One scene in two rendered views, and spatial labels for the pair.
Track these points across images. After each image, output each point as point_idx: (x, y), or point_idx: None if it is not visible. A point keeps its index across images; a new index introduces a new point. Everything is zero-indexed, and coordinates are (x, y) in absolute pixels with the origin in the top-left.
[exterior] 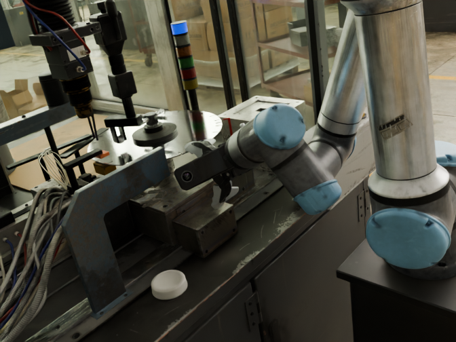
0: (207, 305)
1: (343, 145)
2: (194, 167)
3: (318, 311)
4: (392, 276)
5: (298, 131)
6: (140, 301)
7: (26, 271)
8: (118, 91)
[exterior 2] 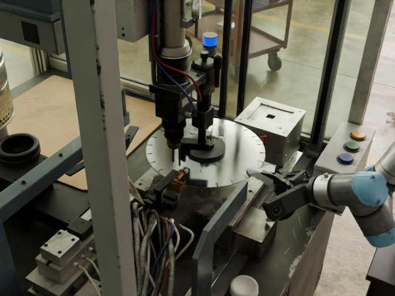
0: None
1: (392, 191)
2: (281, 202)
3: (304, 283)
4: None
5: (385, 194)
6: None
7: (146, 289)
8: (202, 124)
